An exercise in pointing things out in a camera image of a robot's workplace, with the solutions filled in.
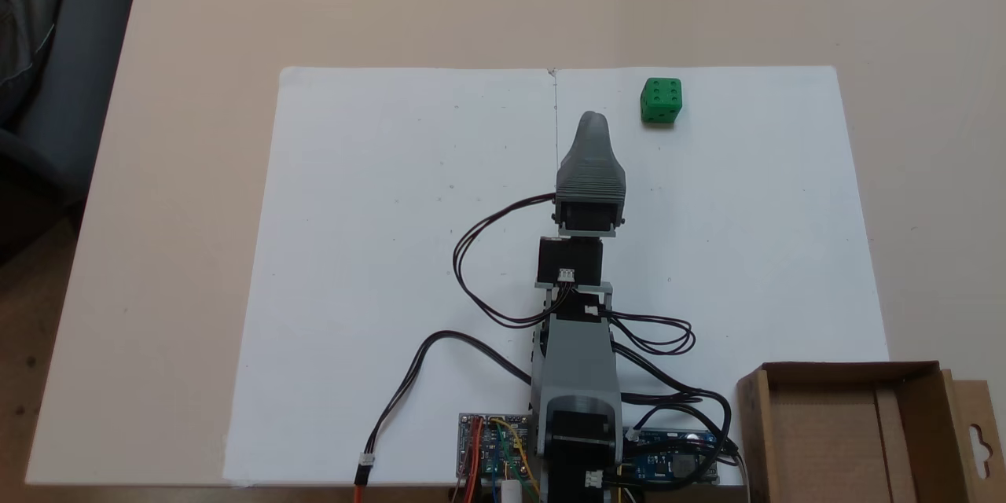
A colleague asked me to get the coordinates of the brown cardboard box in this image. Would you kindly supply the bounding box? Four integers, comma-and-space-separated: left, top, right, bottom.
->
736, 362, 1006, 503

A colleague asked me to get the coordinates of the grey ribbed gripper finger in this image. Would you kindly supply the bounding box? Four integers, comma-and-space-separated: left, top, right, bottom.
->
556, 112, 627, 204

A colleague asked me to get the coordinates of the black base cable bundle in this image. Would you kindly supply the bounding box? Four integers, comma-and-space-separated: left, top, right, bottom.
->
617, 346, 743, 480

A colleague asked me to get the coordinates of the black elbow motor cable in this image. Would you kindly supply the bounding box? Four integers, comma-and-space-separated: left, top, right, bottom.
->
605, 313, 697, 356

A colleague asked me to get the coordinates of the green die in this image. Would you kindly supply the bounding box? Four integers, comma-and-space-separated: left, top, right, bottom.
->
640, 78, 683, 125

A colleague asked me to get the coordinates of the orange red wire bundle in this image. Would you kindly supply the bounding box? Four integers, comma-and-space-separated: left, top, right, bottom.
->
464, 418, 483, 503

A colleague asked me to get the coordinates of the blue circuit board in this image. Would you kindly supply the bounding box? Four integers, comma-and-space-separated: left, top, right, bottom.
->
623, 427, 721, 485

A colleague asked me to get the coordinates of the dark grey chair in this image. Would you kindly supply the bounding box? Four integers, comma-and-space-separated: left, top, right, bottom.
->
0, 0, 148, 252

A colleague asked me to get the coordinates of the circuit board with coloured wires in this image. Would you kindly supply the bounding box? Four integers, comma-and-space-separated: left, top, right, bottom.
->
457, 412, 532, 482

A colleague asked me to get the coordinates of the white paper sheet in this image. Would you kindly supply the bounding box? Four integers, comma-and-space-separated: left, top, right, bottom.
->
554, 65, 890, 486
222, 67, 557, 486

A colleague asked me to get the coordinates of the black gripper motor cable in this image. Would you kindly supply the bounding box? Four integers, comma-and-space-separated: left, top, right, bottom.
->
453, 193, 560, 329

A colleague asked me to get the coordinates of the long black power cable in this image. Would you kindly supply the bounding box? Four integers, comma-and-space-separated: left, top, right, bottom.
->
354, 330, 535, 503

